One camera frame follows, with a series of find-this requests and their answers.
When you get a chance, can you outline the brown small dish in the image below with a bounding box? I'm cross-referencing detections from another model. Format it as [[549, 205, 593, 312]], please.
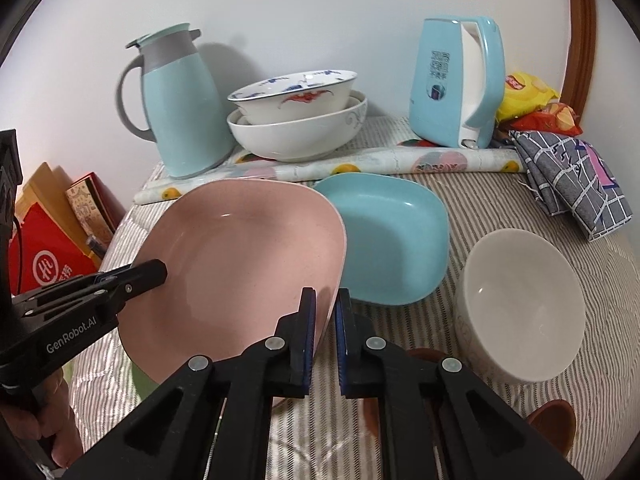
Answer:
[[526, 399, 577, 457], [362, 348, 447, 439]]

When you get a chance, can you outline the pink square plate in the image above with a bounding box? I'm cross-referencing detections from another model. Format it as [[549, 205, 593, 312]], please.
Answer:
[[118, 179, 347, 384]]

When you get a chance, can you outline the white ceramic bowl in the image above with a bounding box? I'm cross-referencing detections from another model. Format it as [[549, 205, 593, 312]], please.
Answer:
[[454, 229, 586, 385]]

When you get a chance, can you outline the blue square plate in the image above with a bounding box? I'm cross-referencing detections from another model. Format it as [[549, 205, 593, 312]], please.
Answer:
[[314, 172, 449, 307]]

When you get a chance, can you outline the left hand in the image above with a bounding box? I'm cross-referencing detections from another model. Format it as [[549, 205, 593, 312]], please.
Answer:
[[1, 368, 84, 468]]

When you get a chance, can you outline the red paper bag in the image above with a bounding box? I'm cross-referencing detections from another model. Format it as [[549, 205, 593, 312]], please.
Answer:
[[9, 203, 98, 296]]

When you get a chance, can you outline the patterned red book box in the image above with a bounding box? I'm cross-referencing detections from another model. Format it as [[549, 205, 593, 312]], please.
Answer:
[[65, 172, 125, 247]]

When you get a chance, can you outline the brown cardboard box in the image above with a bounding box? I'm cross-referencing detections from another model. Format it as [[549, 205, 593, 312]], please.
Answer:
[[15, 162, 102, 268]]

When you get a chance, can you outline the striped quilted table cover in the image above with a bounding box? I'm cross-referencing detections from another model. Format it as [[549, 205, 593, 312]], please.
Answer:
[[69, 114, 640, 480]]

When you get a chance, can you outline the light blue thermos jug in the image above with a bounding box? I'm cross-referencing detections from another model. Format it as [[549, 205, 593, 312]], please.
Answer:
[[115, 23, 235, 179]]

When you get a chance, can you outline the large white bowl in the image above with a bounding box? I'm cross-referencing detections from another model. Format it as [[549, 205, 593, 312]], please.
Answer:
[[227, 90, 369, 162]]

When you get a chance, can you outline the fruit pattern plastic mat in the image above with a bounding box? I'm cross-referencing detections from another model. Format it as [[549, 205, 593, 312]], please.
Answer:
[[134, 144, 525, 205]]

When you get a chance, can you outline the white bowl red pattern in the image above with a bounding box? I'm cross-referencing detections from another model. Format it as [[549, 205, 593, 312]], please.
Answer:
[[228, 70, 358, 125]]

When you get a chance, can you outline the grey checked folded cloth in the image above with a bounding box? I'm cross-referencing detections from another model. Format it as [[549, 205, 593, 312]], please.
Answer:
[[510, 130, 632, 242]]

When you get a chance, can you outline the red snack bag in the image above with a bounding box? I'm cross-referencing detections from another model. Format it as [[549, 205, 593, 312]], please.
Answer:
[[506, 103, 582, 136]]

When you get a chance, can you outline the light blue electric kettle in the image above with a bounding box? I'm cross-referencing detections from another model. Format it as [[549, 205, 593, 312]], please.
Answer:
[[409, 16, 506, 150]]

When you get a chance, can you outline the yellow chip bag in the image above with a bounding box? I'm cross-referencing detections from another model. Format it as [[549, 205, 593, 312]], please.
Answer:
[[496, 72, 560, 122]]

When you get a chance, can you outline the brown wooden door frame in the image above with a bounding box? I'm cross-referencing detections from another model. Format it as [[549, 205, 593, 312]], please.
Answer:
[[561, 0, 597, 116]]

